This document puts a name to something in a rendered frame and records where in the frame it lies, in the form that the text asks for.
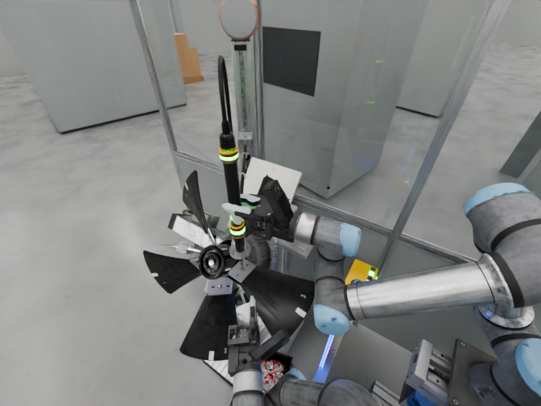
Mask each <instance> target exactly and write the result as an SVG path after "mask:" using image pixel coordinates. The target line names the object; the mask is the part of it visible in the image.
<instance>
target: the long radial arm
mask: <svg viewBox="0 0 541 406"><path fill-rule="evenodd" d="M210 229H211V231H212V233H213V235H216V236H217V238H216V241H217V244H220V243H221V242H223V240H222V239H225V238H224V237H225V236H227V233H225V232H223V231H221V230H219V229H217V228H210ZM172 230H174V231H175V232H176V233H178V234H181V235H182V236H184V237H185V238H187V239H189V240H191V241H193V242H194V243H196V244H198V245H199V246H201V247H203V248H205V247H206V246H209V245H212V242H210V241H209V236H208V235H207V234H205V232H204V229H203V226H202V225H201V224H199V223H198V222H195V221H193V220H192V217H191V216H177V218H176V222H175V225H174V226H173V229H172Z"/></svg>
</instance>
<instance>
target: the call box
mask: <svg viewBox="0 0 541 406"><path fill-rule="evenodd" d="M371 267H373V266H371V265H369V264H367V263H364V262H362V261H360V260H358V259H355V260H354V262H353V265H352V267H351V268H350V270H349V274H348V275H347V277H346V279H345V285H346V284H352V283H353V281H354V280H360V281H361V282H363V281H366V280H368V279H367V277H368V276H371V275H369V273H370V269H371ZM374 268H376V267H374ZM377 274H378V269H377V268H376V270H375V273H374V276H372V277H373V279H372V280H375V279H376V276H377Z"/></svg>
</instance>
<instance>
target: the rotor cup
mask: <svg viewBox="0 0 541 406"><path fill-rule="evenodd" d="M231 242H232V240H226V241H224V242H221V243H220V244H216V245H209V246H206V247H205V248H204V249H203V250H202V251H201V252H200V254H199V257H198V268H199V270H200V273H201V274H202V276H203V277H205V278H206V279H208V280H217V279H220V278H222V277H228V276H229V271H230V270H231V269H232V268H233V267H234V266H235V265H236V264H237V263H238V262H239V261H240V259H234V258H232V257H231V255H230V254H229V247H230V246H231ZM222 248H227V249H228V250H222ZM210 259H212V260H213V261H214V264H213V265H212V266H211V265H210V264H209V260H210ZM227 268H231V269H230V270H228V271H226V270H225V269H227Z"/></svg>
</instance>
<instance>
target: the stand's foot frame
mask: <svg viewBox="0 0 541 406"><path fill-rule="evenodd" d="M303 323H304V320H303V321H302V323H301V324H300V326H299V327H298V329H297V330H296V331H295V332H294V333H293V334H292V335H291V336H290V337H289V338H290V341H289V342H288V343H287V344H286V345H285V346H284V347H282V348H280V349H279V350H278V351H277V352H279V353H282V354H287V352H288V351H289V350H290V348H291V345H292V343H293V341H294V340H295V338H296V336H297V334H298V332H299V330H300V329H301V327H302V325H303ZM258 329H259V334H260V345H262V344H263V343H264V342H265V341H267V340H268V339H269V338H271V335H270V333H269V331H268V330H267V328H266V326H265V325H260V326H259V327H258ZM202 361H203V363H204V364H205V365H207V366H208V367H209V368H210V369H212V370H213V371H214V372H215V373H217V374H218V375H219V376H220V377H221V378H223V380H224V381H226V382H227V383H228V384H229V385H230V386H231V387H233V377H230V376H229V374H228V360H222V361H208V360H202Z"/></svg>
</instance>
